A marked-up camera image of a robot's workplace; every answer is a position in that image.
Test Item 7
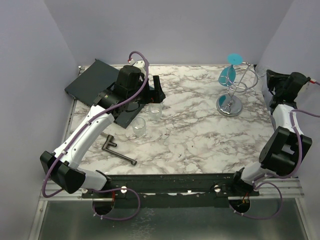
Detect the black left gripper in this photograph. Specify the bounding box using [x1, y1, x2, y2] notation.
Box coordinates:
[127, 75, 166, 104]

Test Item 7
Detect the clear ribbed wine glass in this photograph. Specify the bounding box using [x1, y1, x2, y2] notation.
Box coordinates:
[148, 103, 163, 122]

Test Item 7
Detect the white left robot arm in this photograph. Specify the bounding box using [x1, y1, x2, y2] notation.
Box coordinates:
[40, 65, 166, 198]

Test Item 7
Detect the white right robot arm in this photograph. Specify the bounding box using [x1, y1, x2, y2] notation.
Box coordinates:
[230, 69, 313, 196]

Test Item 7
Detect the chrome wine glass rack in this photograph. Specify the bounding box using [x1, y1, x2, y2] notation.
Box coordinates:
[216, 62, 259, 117]

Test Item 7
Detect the blue wine glass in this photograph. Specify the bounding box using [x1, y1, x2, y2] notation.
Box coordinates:
[217, 53, 243, 107]

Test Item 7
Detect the dark grey flat box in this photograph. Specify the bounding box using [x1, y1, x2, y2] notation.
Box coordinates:
[64, 60, 139, 129]

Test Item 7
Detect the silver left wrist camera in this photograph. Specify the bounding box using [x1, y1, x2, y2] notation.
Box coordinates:
[128, 58, 147, 75]

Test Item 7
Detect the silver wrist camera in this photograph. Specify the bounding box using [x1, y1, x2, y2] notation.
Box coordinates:
[298, 78, 316, 95]
[128, 58, 147, 75]

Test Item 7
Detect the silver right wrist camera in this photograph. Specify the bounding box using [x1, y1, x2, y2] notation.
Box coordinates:
[298, 78, 316, 95]

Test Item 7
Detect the dark metal T-handle tool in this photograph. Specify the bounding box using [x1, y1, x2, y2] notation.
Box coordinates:
[101, 134, 138, 166]

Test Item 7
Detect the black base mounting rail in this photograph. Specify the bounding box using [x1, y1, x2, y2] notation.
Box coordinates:
[82, 173, 259, 209]

